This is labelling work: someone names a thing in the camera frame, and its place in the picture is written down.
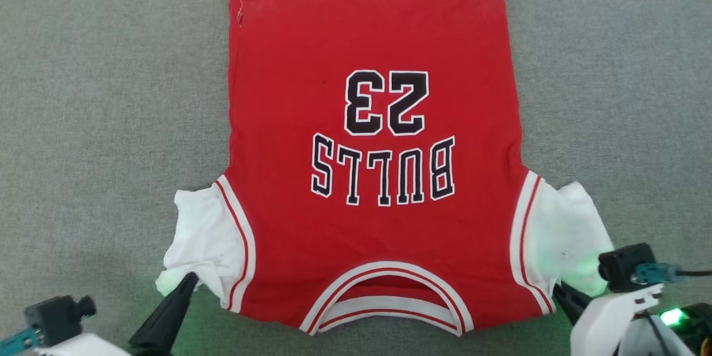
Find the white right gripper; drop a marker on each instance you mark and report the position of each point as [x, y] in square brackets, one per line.
[606, 317]

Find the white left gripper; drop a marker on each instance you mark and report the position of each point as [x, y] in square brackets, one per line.
[83, 346]

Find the red Bulls 23 jersey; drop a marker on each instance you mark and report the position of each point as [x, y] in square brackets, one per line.
[378, 222]

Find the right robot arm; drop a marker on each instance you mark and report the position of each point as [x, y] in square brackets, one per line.
[678, 331]

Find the grey fabric sofa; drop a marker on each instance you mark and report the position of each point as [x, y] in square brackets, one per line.
[111, 122]

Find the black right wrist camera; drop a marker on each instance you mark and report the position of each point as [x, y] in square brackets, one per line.
[626, 267]

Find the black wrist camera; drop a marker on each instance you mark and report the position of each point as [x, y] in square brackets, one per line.
[55, 317]
[626, 267]

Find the teal right camera connector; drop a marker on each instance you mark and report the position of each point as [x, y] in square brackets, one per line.
[656, 273]

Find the teal camera connector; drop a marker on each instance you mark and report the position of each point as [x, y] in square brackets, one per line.
[16, 342]
[656, 273]

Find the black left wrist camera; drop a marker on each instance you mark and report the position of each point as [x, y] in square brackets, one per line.
[55, 317]

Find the teal left camera connector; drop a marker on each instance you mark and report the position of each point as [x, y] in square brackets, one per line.
[16, 342]

